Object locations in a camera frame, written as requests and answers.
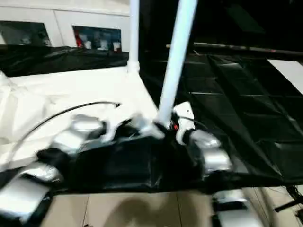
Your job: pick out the white plastic table leg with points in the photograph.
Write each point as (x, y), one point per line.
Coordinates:
(133, 35)
(3, 78)
(175, 59)

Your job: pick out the white plastic table top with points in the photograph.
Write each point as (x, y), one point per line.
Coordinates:
(71, 89)

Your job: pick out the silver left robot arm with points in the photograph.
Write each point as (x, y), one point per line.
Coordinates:
(68, 139)

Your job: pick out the black mat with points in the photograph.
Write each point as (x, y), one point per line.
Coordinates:
(236, 118)

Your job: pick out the black backdrop cloth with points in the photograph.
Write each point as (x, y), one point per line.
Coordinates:
(236, 19)

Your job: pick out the white paper sheet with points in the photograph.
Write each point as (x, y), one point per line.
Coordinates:
(288, 71)

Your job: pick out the white cabinet with glass doors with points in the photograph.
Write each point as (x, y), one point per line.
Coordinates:
(59, 16)

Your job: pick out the black tripod stand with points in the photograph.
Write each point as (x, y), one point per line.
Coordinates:
(286, 205)

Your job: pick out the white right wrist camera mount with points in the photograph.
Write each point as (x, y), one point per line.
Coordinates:
(185, 111)

